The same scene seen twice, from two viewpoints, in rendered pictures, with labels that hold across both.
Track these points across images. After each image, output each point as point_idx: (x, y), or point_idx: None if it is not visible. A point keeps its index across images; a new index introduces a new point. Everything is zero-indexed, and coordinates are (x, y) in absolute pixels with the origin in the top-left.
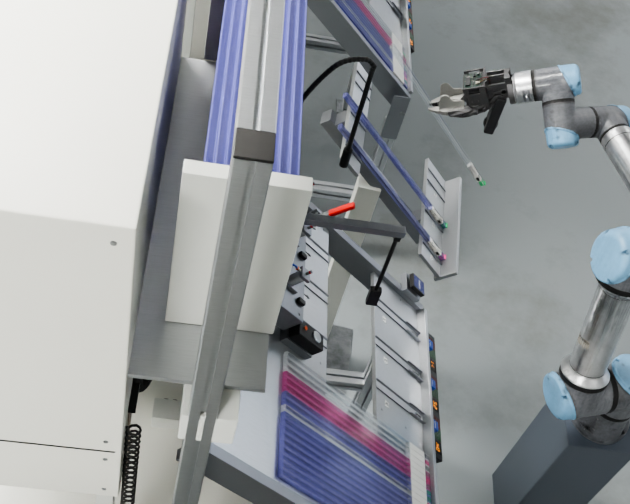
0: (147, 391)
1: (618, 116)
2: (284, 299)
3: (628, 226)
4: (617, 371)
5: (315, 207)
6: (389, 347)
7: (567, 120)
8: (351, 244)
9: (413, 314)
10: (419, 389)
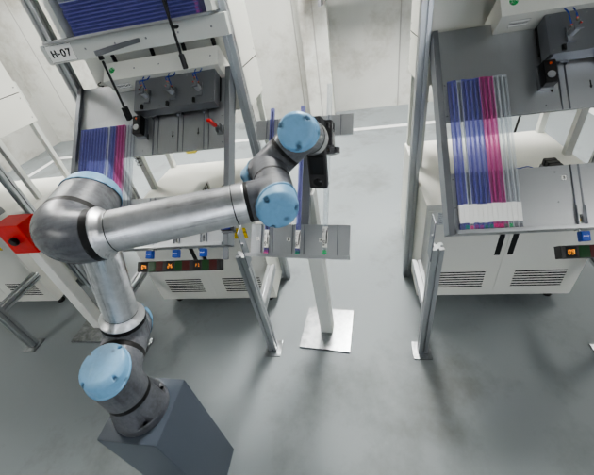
0: (218, 186)
1: (258, 182)
2: (138, 97)
3: (94, 178)
4: (108, 343)
5: (227, 128)
6: None
7: (255, 155)
8: (224, 163)
9: (219, 237)
10: (168, 242)
